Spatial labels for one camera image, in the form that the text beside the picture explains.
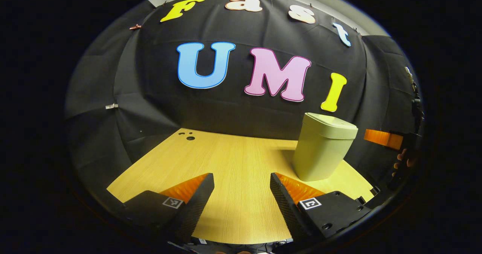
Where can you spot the silver cloth clip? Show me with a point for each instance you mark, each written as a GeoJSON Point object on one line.
{"type": "Point", "coordinates": [112, 106]}

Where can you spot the black backdrop cloth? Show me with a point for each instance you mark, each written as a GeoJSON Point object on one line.
{"type": "Point", "coordinates": [241, 111]}

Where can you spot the green desktop garbage bin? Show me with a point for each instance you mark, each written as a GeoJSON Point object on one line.
{"type": "Point", "coordinates": [320, 152]}

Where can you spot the wooden desktop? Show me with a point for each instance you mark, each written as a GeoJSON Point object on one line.
{"type": "Point", "coordinates": [233, 163]}

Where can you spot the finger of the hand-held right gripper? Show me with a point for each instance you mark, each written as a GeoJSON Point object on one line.
{"type": "Point", "coordinates": [382, 138]}

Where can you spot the red cloth clip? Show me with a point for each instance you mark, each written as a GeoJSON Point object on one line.
{"type": "Point", "coordinates": [135, 27]}

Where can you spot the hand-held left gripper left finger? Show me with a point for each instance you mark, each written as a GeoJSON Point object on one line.
{"type": "Point", "coordinates": [196, 201]}

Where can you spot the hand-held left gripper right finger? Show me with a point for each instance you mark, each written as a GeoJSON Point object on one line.
{"type": "Point", "coordinates": [286, 209]}

